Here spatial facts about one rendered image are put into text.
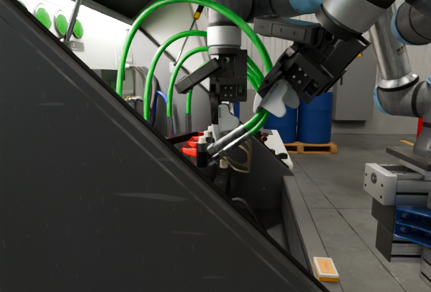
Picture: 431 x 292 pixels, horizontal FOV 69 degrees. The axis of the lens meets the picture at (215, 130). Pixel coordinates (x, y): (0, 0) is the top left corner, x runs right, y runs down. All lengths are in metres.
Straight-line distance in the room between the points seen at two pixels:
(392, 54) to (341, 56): 0.63
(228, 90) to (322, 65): 0.26
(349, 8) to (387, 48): 0.65
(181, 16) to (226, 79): 0.47
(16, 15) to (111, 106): 0.16
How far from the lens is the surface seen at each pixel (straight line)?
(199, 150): 0.73
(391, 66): 1.12
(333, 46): 0.49
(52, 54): 0.44
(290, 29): 0.50
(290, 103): 0.59
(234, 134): 0.60
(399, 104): 1.16
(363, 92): 7.45
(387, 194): 1.05
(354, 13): 0.46
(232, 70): 0.71
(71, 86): 0.43
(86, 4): 0.80
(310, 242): 0.69
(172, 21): 1.11
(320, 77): 0.48
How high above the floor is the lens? 1.27
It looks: 10 degrees down
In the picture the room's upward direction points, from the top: straight up
